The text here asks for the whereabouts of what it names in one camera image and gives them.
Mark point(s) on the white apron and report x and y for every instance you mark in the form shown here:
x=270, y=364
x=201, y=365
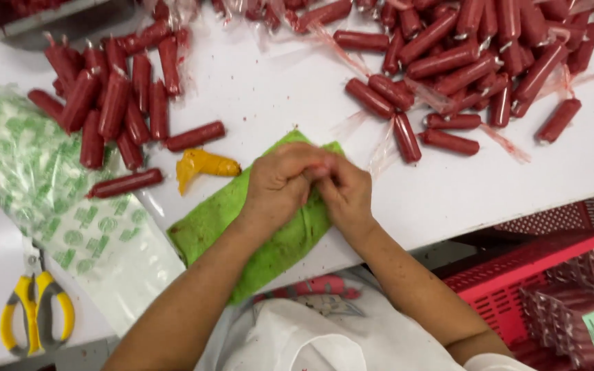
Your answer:
x=302, y=335

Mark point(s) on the large pile of red sausages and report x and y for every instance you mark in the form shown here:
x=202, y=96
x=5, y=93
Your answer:
x=451, y=62

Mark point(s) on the person's right hand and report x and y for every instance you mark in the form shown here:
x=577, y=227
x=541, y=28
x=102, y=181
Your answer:
x=351, y=198

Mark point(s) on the green cloth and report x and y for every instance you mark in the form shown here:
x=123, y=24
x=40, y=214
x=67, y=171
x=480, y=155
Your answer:
x=214, y=216

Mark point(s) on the person's left fingers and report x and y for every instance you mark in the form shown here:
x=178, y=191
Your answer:
x=302, y=154

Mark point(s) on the empty red plastic crate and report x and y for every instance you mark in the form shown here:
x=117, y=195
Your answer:
x=549, y=219

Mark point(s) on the stack of green printed bags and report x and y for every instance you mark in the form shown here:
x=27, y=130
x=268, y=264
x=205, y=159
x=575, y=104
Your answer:
x=34, y=170

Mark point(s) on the white shirt with pink print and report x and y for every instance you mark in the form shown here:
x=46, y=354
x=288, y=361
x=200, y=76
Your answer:
x=323, y=288

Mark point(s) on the person's right fingers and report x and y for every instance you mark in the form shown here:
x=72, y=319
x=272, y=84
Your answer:
x=330, y=178

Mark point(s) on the yellow sausage casing scrap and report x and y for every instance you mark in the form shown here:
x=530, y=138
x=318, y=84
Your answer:
x=201, y=164

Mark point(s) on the red crate with sausage packets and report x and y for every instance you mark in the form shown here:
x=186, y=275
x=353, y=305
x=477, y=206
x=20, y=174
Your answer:
x=503, y=293

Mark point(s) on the small pile of red sausages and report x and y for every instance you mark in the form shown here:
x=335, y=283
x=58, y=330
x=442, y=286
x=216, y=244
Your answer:
x=114, y=103

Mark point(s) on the person's left hand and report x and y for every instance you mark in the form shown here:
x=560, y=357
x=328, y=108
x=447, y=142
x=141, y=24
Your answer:
x=271, y=185

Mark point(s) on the metal tray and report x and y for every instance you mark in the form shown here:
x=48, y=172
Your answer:
x=44, y=18

